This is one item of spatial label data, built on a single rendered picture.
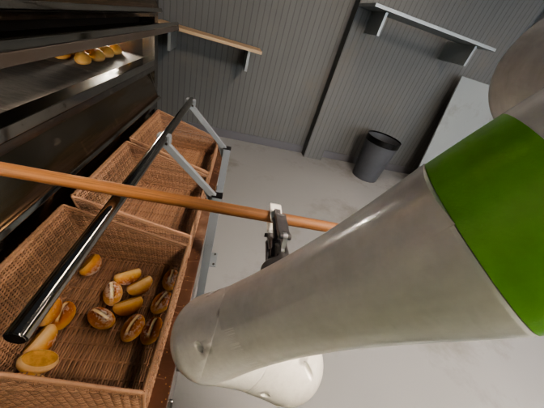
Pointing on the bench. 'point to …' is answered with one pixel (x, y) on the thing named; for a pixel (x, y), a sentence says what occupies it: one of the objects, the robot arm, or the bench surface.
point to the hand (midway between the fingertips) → (274, 218)
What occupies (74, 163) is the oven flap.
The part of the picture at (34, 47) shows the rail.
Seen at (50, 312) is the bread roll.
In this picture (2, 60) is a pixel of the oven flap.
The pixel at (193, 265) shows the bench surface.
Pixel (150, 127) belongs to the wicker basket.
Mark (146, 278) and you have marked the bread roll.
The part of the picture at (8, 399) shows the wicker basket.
